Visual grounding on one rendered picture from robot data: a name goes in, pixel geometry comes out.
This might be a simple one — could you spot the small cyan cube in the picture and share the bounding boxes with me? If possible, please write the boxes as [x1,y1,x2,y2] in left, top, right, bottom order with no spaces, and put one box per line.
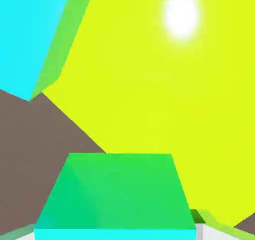
[33,152,197,240]
[0,0,91,102]

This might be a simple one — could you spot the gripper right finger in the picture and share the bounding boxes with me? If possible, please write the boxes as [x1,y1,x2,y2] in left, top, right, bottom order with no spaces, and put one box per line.
[189,208,255,240]

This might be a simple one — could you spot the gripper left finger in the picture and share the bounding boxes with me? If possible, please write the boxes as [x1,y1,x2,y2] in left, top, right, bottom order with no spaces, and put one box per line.
[0,223,37,240]

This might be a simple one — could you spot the large yellow box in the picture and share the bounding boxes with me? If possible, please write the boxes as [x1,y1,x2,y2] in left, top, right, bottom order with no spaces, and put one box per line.
[40,0,255,228]

